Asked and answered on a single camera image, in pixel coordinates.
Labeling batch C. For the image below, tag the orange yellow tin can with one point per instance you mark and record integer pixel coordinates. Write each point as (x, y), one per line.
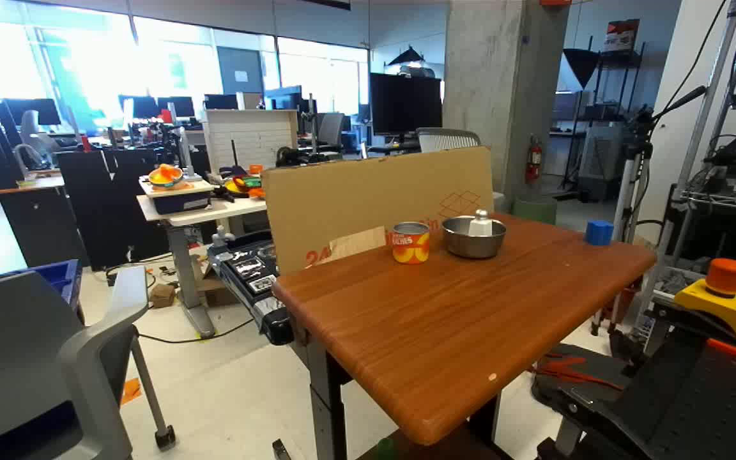
(407, 245)

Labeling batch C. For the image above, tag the brown cardboard board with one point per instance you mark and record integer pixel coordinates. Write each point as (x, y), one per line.
(343, 206)

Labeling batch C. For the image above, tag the stainless steel bowl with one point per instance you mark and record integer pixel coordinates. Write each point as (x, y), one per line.
(470, 247)

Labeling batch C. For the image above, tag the small silver object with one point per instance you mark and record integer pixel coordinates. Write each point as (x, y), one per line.
(479, 227)

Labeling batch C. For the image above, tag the black power strip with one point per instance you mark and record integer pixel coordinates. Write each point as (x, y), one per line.
(254, 285)

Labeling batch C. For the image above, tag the black monitor screen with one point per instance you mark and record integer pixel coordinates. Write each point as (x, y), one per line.
(404, 104)

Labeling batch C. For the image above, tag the orange toy pile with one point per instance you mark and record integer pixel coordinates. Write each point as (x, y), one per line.
(244, 182)

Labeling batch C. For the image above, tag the white partition board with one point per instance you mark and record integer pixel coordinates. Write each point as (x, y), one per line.
(248, 137)

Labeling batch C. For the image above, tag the grey metal table leg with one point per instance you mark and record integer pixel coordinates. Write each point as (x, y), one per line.
(327, 400)

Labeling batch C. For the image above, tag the red fire extinguisher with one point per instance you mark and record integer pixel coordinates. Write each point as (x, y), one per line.
(536, 164)

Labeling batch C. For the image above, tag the white standing desk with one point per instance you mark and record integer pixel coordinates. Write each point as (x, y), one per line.
(188, 216)

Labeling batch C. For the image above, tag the black tray with orange item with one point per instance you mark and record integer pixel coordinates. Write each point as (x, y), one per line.
(177, 201)

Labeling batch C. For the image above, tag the blue cloth piece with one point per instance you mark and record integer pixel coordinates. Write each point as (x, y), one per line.
(598, 234)

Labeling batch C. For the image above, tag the black office chair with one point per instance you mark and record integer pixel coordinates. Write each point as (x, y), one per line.
(100, 206)

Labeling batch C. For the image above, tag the black studio lamp shade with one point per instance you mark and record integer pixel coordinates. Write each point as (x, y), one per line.
(582, 64)

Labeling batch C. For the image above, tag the blue storage bin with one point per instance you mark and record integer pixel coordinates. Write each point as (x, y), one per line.
(63, 278)

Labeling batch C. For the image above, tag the grey office chair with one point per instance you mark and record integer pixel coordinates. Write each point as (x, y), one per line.
(37, 358)

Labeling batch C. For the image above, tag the metal equipment cart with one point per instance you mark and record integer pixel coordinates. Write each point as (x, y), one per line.
(727, 201)

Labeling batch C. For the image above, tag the yellow emergency stop button box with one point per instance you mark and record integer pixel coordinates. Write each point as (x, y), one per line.
(723, 301)

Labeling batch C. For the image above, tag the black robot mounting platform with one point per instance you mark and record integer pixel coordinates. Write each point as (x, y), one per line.
(690, 406)

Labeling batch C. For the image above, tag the camera tripod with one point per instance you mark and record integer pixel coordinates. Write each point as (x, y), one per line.
(637, 182)

